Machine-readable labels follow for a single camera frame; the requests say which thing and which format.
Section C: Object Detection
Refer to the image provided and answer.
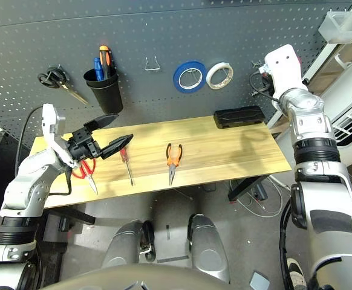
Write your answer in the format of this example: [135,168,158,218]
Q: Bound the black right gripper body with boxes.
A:
[263,72,278,96]

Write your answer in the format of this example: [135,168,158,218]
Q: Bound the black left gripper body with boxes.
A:
[67,124,105,161]

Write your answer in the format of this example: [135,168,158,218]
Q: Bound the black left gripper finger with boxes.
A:
[101,134,134,160]
[83,113,120,132]

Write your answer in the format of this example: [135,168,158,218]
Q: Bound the red handled scissors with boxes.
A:
[70,158,99,196]

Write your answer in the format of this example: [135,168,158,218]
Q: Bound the red handled screwdriver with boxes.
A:
[119,147,135,187]

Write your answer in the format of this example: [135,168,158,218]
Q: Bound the orange black needle-nose pliers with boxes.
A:
[166,143,184,187]

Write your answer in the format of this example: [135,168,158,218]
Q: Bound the dark grey pegboard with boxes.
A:
[0,0,352,149]

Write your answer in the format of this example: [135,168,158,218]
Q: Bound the black plastic cup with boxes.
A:
[83,68,125,115]

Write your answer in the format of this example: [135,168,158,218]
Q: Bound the black rectangular case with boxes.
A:
[213,105,263,131]

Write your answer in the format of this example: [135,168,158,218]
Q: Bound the white framed wooden shelf unit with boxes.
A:
[266,0,352,131]

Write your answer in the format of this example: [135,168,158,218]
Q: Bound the white tape roll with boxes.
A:
[206,62,235,91]

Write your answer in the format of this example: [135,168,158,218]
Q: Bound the black table leg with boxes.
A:
[42,207,97,226]
[227,174,268,202]

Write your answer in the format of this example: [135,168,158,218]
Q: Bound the white plastic hook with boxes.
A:
[334,53,352,69]

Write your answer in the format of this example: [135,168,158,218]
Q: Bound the blue tape roll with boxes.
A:
[172,60,208,94]

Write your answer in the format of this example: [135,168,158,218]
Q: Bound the translucent plastic bin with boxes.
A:
[318,11,352,45]

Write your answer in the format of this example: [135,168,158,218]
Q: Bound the grey robot torso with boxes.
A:
[39,262,235,290]

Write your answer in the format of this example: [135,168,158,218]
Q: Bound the silver right robot leg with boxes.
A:
[187,213,232,284]

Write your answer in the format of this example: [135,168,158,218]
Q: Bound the white black sneaker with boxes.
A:
[285,256,307,290]

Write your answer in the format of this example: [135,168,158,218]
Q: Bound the grey square floor plate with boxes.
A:
[249,271,270,290]

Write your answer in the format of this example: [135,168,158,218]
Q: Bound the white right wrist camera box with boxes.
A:
[263,43,308,101]

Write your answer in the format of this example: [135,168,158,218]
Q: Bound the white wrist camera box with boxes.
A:
[263,43,308,101]
[41,103,80,169]

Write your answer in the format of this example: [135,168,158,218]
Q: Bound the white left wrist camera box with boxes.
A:
[41,103,80,169]

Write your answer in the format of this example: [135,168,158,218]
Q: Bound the blue handled screwdriver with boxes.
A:
[93,57,105,82]

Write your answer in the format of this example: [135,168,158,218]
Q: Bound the orange black handled screwdriver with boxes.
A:
[99,45,113,80]

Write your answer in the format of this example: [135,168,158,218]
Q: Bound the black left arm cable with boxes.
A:
[15,105,73,198]

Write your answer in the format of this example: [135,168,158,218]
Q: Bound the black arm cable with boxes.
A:
[278,198,298,290]
[15,105,73,198]

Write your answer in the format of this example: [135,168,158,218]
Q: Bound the black handled scissors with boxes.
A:
[37,64,90,105]

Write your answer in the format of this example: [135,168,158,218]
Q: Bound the silver wire pliers holder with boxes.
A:
[143,56,160,72]

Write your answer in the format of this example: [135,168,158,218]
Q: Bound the white floor cables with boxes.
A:
[232,174,292,218]

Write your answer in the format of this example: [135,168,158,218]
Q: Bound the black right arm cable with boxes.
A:
[278,198,298,290]

